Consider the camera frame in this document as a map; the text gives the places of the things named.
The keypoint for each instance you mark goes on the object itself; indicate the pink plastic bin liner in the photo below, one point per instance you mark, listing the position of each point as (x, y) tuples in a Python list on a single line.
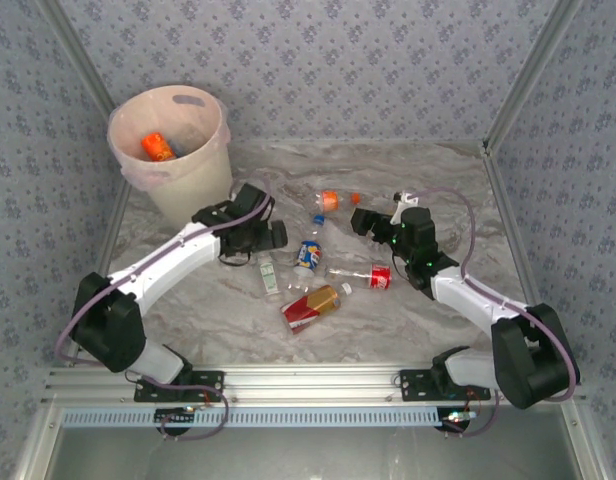
[(138, 120)]

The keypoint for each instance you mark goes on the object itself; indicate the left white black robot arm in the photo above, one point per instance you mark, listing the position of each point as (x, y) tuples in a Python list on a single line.
[(178, 255)]

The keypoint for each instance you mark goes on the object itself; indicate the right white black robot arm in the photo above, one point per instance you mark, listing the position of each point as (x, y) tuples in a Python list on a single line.
[(458, 300)]

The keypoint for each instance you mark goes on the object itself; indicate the red label cola bottle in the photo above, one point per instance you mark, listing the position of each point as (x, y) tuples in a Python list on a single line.
[(380, 277)]

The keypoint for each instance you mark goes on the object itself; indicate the orange label brown cap bottle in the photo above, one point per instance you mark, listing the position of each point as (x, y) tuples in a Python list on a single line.
[(158, 146)]

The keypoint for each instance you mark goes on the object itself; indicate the black controller board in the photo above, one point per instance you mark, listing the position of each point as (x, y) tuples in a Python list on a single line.
[(174, 415), (450, 425)]

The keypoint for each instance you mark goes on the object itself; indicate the beige waste bin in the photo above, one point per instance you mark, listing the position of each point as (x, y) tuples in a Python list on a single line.
[(198, 195)]

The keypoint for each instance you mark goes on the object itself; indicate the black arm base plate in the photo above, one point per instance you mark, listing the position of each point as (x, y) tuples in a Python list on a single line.
[(143, 395), (413, 387)]

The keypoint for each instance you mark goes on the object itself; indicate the aluminium mounting rail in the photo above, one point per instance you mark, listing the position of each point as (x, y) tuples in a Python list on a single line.
[(313, 385)]

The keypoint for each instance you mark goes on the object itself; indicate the aluminium table side rail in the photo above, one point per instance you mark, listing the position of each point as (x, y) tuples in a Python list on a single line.
[(108, 235), (499, 185)]

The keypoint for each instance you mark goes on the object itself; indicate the aluminium frame post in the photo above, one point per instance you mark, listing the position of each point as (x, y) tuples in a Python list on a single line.
[(532, 70), (74, 45)]

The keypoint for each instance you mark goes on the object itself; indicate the red gold label bottle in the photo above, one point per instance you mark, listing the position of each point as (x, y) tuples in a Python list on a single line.
[(308, 307)]

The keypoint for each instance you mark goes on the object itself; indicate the blue cap cola bottle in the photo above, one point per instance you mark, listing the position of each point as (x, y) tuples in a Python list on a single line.
[(308, 255)]

